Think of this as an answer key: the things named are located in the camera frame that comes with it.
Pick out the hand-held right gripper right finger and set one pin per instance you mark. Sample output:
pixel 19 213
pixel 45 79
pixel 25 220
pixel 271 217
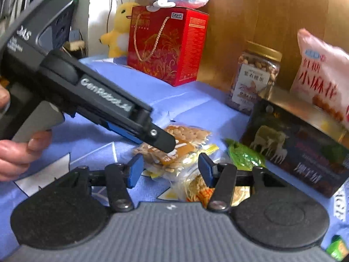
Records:
pixel 205 169

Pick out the yellow noodle snack packet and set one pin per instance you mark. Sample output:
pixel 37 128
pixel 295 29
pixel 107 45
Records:
pixel 196 188

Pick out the clear cracker packet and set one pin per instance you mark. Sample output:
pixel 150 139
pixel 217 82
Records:
pixel 190 136

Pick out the dark box with sheep print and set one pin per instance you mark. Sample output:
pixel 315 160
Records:
pixel 300 147

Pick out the person's left hand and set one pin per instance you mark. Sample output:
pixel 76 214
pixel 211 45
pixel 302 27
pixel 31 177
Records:
pixel 16 155

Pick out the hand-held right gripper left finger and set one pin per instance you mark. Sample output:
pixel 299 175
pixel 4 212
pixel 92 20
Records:
pixel 135 172

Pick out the wooden headboard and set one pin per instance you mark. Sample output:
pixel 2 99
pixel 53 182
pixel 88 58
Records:
pixel 259 11

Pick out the green snack packet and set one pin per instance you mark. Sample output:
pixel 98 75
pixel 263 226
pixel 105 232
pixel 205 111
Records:
pixel 244 155

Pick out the nut jar with gold lid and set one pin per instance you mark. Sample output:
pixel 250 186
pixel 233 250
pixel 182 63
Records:
pixel 250 79

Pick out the red gift box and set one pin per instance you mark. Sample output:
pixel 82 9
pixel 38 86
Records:
pixel 169 54

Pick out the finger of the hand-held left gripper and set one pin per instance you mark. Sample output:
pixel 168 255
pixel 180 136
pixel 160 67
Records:
pixel 159 137

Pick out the green package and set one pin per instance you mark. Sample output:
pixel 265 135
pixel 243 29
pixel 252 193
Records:
pixel 339 248

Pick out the blue printed cloth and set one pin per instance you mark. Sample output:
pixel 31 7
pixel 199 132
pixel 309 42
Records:
pixel 190 101

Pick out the yellow plush toy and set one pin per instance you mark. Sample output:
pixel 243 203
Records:
pixel 120 32

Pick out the pink snack bag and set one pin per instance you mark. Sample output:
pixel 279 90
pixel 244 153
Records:
pixel 319 71

